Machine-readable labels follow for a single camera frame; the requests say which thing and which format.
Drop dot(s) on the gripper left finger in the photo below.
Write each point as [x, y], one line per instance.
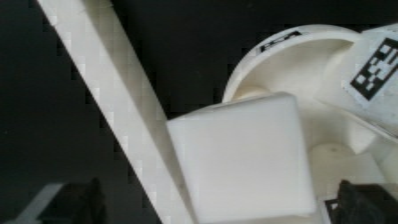
[67, 204]

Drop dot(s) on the white stool leg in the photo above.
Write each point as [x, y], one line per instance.
[241, 148]
[371, 81]

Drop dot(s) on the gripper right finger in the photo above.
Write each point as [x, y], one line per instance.
[367, 205]

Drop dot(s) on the white right barrier wall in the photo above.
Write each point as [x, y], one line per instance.
[88, 25]

